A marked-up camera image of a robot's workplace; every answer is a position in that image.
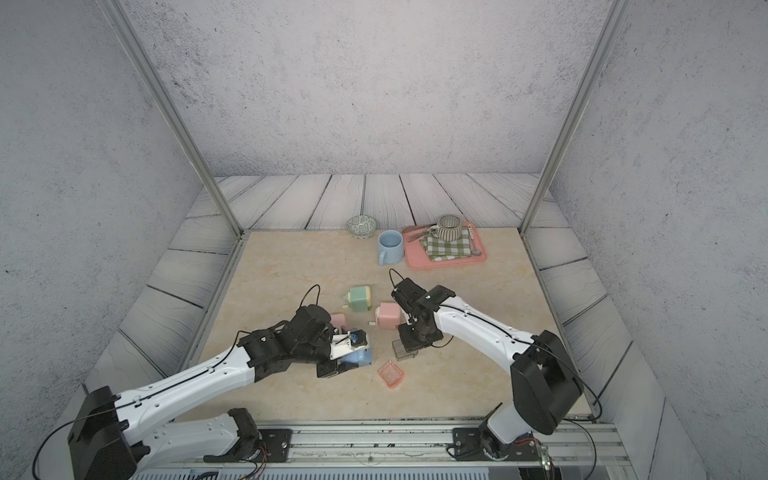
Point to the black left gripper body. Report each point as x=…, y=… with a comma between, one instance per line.
x=320, y=351

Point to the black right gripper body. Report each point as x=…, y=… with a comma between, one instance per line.
x=412, y=336

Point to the grey transparent tray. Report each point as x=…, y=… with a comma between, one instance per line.
x=401, y=353

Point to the pink pencil sharpener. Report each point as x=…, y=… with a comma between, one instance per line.
x=339, y=322
x=388, y=315

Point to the blue pencil sharpener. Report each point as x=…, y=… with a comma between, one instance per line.
x=359, y=358

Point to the green yellow pencil sharpener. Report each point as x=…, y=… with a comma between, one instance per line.
x=358, y=299

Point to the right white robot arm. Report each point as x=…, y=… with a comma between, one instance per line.
x=544, y=382

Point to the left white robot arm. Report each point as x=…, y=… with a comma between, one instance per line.
x=116, y=435

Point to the red transparent tray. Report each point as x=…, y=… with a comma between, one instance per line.
x=391, y=374

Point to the pink serving tray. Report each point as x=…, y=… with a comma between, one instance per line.
x=424, y=251

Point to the green checkered cloth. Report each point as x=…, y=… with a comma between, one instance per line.
x=438, y=251

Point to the light blue mug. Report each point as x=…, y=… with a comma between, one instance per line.
x=390, y=246

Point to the metal spoon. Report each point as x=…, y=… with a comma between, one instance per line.
x=474, y=249

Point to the striped ceramic cup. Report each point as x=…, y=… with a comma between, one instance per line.
x=448, y=228

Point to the patterned ceramic bowl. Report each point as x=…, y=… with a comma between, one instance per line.
x=362, y=226

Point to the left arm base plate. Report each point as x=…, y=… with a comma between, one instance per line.
x=271, y=446

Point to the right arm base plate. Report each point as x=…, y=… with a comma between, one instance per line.
x=478, y=444

